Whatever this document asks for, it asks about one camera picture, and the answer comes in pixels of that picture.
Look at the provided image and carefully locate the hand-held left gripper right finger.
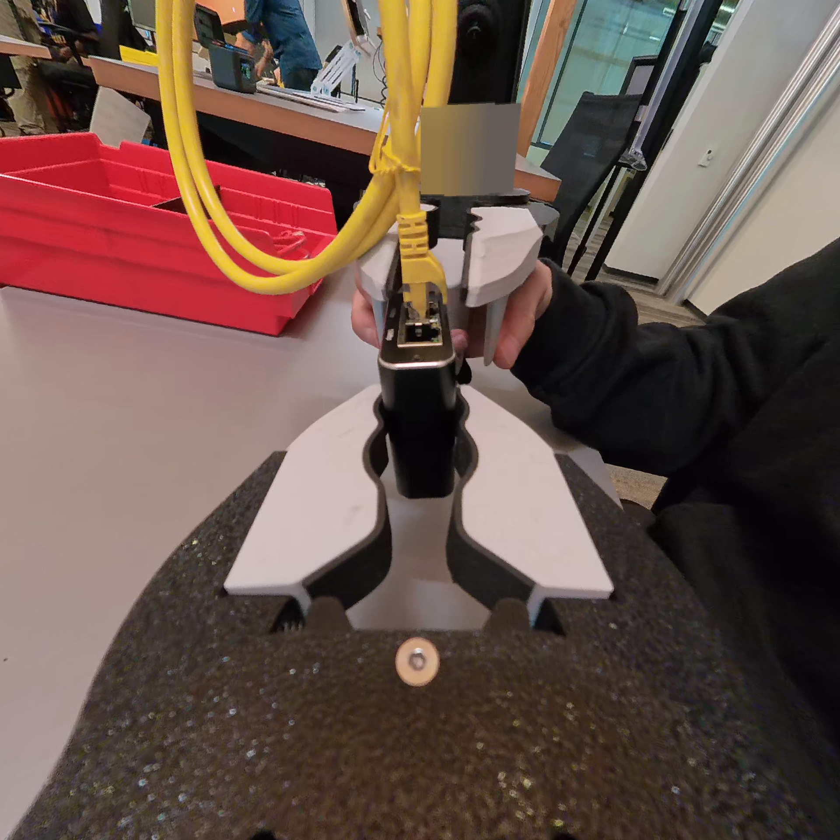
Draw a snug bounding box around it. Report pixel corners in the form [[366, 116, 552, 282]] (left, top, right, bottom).
[[446, 387, 616, 627]]

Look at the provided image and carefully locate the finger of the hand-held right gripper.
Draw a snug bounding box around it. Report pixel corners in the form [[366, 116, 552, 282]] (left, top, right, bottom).
[[354, 226, 403, 311], [461, 205, 546, 309]]

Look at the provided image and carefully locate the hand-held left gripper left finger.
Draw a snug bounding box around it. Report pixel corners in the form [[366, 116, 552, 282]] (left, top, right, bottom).
[[223, 385, 395, 610]]

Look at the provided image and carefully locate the black network switch box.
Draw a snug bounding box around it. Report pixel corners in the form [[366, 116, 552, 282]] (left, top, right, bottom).
[[377, 298, 458, 500]]

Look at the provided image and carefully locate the yellow ethernet cable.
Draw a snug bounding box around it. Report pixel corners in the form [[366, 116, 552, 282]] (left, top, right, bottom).
[[156, 0, 458, 322]]

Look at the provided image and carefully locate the red plastic bin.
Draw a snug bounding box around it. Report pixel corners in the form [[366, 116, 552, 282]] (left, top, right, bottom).
[[0, 131, 340, 337]]

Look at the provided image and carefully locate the person's right hand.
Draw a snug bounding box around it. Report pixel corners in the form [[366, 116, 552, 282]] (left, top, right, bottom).
[[350, 259, 554, 370]]

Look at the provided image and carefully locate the wood-edged office table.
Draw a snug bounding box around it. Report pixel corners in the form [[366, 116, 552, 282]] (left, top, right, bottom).
[[88, 56, 563, 203]]

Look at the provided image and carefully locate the person's torso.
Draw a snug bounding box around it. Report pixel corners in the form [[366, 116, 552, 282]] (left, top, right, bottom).
[[646, 249, 840, 788]]

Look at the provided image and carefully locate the black desktop device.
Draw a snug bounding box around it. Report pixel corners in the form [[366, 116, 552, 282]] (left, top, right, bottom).
[[209, 45, 259, 95]]

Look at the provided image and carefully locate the white paper sign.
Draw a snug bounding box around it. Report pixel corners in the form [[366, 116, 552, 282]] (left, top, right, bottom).
[[88, 87, 152, 148]]

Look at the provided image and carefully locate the slim wooden post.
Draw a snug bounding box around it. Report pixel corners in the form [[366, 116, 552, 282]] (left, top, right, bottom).
[[517, 0, 578, 158]]

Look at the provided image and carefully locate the silver metal door frame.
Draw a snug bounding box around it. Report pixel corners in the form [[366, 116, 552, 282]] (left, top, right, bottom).
[[656, 26, 840, 304]]

